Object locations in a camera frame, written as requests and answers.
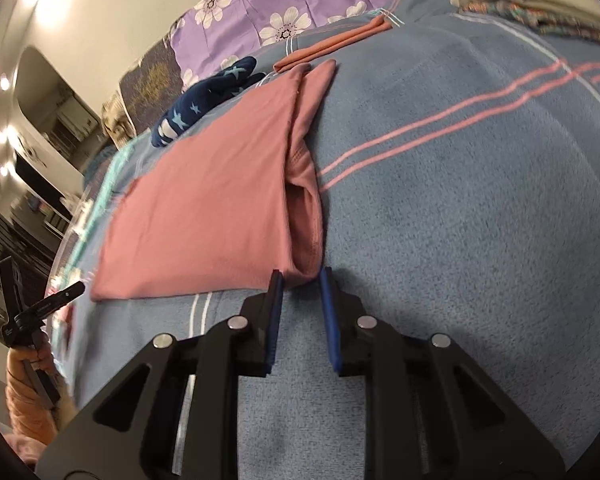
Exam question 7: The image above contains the dark tree-print cushion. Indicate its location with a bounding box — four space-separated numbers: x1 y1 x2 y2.
117 25 191 136

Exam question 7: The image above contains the pink long-sleeve shirt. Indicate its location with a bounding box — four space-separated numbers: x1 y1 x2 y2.
89 59 337 302

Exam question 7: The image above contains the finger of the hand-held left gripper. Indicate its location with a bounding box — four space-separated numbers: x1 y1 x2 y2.
0 256 25 322
27 281 87 320

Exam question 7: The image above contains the beige knit sweater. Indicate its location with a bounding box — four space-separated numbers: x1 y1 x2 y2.
100 91 136 148

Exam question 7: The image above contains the person's left hand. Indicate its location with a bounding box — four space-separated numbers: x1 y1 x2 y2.
9 337 57 376

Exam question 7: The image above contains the navy star-print garment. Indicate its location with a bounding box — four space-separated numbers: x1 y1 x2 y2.
151 56 263 148

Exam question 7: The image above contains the teal cloth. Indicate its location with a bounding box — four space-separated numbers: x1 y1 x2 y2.
67 132 153 271

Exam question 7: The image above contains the folded pink garment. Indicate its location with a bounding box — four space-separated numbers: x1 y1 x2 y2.
274 15 392 73

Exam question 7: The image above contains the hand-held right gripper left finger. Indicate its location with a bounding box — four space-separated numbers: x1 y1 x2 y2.
35 269 286 480

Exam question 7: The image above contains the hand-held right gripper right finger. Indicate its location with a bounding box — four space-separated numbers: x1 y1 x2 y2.
319 266 566 480

